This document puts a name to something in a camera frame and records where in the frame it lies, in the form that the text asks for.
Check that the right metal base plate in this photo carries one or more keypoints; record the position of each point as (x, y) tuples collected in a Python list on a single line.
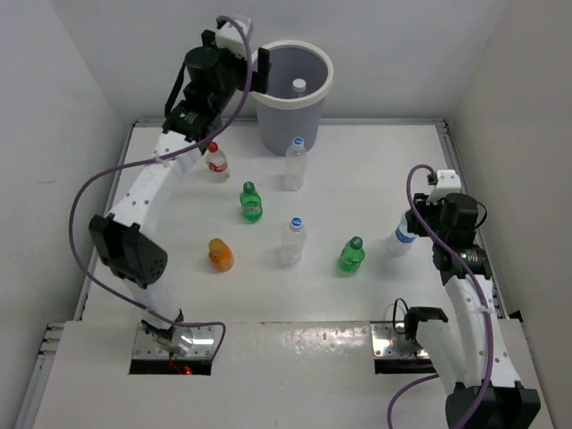
[(388, 344)]

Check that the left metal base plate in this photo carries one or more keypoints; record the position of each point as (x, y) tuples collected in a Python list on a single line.
[(200, 341)]

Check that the clear bottle blue cap rear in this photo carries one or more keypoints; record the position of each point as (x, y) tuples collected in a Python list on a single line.
[(295, 165)]

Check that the red cap cola bottle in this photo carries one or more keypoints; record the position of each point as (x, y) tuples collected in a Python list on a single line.
[(217, 162)]

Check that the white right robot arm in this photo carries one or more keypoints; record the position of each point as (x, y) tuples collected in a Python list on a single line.
[(483, 387)]

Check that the large clear bottle white cap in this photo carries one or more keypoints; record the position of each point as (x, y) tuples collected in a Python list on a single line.
[(298, 88)]

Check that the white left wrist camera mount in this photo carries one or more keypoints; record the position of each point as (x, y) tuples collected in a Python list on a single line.
[(228, 37)]

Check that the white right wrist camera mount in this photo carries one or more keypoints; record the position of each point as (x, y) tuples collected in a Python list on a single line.
[(443, 182)]

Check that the clear bottle blue cap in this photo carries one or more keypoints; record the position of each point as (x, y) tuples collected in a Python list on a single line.
[(294, 235), (295, 165)]

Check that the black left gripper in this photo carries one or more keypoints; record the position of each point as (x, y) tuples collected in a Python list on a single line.
[(239, 63)]

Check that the green bottle right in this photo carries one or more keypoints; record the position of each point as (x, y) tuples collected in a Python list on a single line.
[(351, 256)]

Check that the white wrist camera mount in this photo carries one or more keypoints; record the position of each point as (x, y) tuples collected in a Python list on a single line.
[(443, 182), (228, 37)]

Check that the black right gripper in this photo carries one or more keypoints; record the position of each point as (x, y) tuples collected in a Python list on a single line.
[(415, 225)]

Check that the grey plastic waste bin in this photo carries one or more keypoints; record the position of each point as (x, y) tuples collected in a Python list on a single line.
[(281, 118)]

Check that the water bottle blue label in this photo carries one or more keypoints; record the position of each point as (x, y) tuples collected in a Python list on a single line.
[(401, 240)]

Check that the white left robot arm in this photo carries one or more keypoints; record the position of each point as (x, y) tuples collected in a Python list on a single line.
[(208, 78)]

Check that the metal base plate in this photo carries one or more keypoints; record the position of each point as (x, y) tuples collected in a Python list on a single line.
[(200, 341), (388, 344)]

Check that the orange juice bottle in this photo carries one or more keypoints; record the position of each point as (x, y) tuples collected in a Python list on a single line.
[(220, 255)]

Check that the clear bottle blue cap centre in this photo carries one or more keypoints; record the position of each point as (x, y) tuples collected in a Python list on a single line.
[(294, 235)]

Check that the green bottle centre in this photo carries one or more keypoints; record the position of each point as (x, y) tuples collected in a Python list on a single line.
[(251, 202)]

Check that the green bottle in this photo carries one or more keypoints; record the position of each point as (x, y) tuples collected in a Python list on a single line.
[(351, 256), (251, 202)]

